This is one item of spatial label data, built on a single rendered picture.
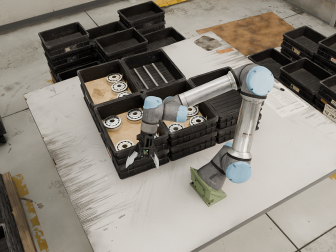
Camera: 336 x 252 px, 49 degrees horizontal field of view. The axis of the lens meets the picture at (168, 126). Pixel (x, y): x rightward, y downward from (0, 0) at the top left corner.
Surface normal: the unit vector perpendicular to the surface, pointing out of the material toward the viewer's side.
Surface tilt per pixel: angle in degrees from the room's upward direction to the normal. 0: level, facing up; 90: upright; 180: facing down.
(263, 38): 0
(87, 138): 0
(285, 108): 0
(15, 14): 90
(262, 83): 56
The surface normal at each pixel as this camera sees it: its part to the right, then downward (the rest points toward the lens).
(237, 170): 0.07, 0.42
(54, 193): -0.04, -0.72
